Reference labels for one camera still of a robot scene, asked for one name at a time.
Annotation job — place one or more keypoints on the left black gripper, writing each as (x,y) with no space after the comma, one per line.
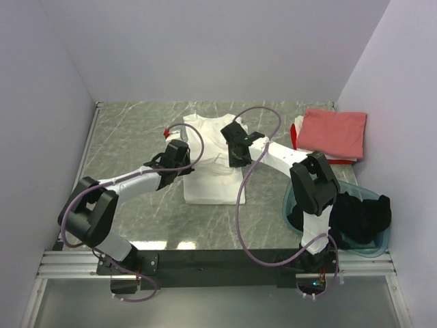
(186,171)

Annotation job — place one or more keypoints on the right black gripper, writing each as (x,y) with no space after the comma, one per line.
(233,162)

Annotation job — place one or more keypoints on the white printed t-shirt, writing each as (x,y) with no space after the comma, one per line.
(213,181)

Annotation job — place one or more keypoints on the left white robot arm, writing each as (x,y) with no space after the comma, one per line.
(89,212)

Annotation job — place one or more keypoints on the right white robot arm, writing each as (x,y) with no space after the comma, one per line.
(313,181)

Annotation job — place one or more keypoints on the folded red t-shirt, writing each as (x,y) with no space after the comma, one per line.
(336,161)

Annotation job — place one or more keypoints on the folded pink t-shirt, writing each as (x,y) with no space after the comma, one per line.
(335,134)

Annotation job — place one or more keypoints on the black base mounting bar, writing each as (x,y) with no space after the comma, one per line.
(219,268)

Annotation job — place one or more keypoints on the black t-shirt in basket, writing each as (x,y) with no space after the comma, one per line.
(355,222)

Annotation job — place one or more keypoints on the teal plastic basket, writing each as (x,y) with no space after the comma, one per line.
(379,246)

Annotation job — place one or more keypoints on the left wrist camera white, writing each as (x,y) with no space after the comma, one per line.
(171,135)

